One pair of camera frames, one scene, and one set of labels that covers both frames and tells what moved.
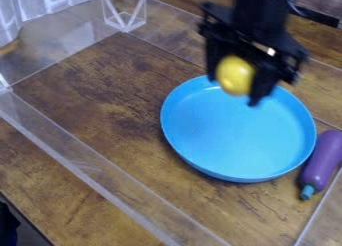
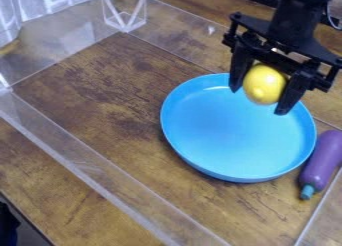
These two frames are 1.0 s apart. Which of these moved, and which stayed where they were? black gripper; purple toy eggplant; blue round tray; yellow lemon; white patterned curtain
Moved: yellow lemon; black gripper
Stayed: blue round tray; white patterned curtain; purple toy eggplant
